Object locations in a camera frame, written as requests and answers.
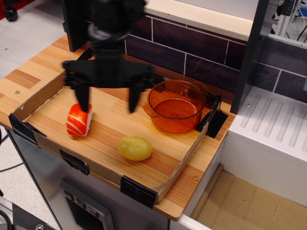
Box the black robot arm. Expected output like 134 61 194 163
63 0 154 113

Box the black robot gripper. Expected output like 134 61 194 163
63 44 154 113

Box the orange transparent plastic pot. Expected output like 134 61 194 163
143 80 208 134

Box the black caster wheel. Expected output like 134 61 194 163
4 6 18 22

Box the salmon nigiri sushi toy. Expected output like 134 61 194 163
66 103 94 137

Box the white toy sink drainboard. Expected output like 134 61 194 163
221 87 307 206

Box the cardboard fence with black tape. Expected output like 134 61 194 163
9 61 235 216

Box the yellow toy potato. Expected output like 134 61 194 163
118 136 153 161

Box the grey toy oven front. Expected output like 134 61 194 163
59 179 115 230

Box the dark grey vertical post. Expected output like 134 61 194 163
230 0 274 114

